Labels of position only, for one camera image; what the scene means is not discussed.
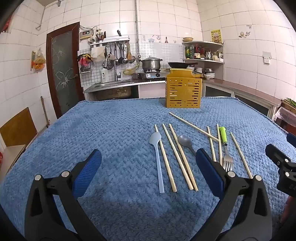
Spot white hanging towel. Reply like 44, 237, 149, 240
90, 46, 106, 62

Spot yellow perforated utensil holder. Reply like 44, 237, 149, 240
165, 68, 203, 109

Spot stack of white dishes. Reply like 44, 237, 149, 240
194, 67, 216, 80

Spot gas stove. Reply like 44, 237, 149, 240
133, 69, 172, 80

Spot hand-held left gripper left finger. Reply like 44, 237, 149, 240
24, 149, 107, 241

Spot hanging kitchen utensils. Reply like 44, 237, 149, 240
103, 43, 137, 70

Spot white corner shelf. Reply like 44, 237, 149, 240
181, 41, 225, 80

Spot metal wall pipe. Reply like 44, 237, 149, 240
134, 0, 140, 55

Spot metal faucet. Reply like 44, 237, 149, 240
113, 59, 122, 82

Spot metal wall utensil rack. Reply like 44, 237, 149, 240
90, 36, 130, 48

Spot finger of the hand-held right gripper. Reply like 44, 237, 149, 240
265, 143, 291, 166
286, 133, 296, 148

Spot grey plastic spoon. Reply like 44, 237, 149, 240
177, 135, 197, 156

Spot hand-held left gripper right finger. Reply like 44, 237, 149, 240
195, 148, 273, 241

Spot box of green vegetables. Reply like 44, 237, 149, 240
281, 97, 296, 114

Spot blue knitted blanket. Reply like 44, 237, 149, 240
0, 96, 296, 241

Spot yellow wall poster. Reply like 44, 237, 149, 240
210, 29, 223, 44

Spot steel sink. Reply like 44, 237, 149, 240
92, 80, 136, 90

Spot green handled metal fork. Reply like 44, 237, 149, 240
219, 126, 234, 172

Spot white bent wall pipe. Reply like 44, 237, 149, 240
36, 0, 62, 31

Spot black wok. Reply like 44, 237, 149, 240
167, 61, 199, 69

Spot light blue plastic spoon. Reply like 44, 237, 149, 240
149, 132, 165, 194

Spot row of condiment bottles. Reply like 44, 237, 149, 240
185, 44, 224, 60

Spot steel cooking pot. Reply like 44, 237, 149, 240
138, 55, 163, 71

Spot wooden stick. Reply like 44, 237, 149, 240
40, 96, 50, 128

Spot hanging orange plastic bag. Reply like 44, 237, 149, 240
31, 49, 47, 72

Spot brown frosted glass door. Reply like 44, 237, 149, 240
46, 22, 85, 119

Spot wire rack with cloths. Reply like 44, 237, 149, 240
77, 53, 93, 74

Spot kitchen counter cabinet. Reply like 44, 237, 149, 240
83, 77, 283, 120

